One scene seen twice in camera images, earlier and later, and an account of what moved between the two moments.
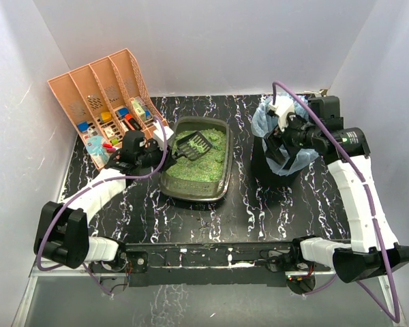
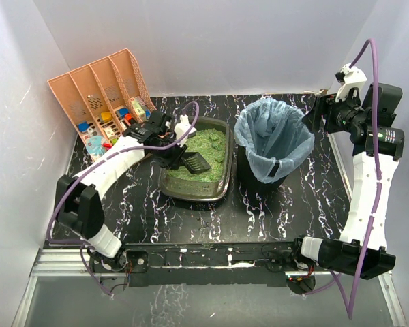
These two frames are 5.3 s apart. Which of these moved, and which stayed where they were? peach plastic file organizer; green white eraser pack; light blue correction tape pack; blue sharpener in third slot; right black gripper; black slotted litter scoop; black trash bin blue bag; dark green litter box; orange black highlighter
Moved: black slotted litter scoop; right black gripper; black trash bin blue bag
Stayed: peach plastic file organizer; green white eraser pack; light blue correction tape pack; dark green litter box; blue sharpener in third slot; orange black highlighter
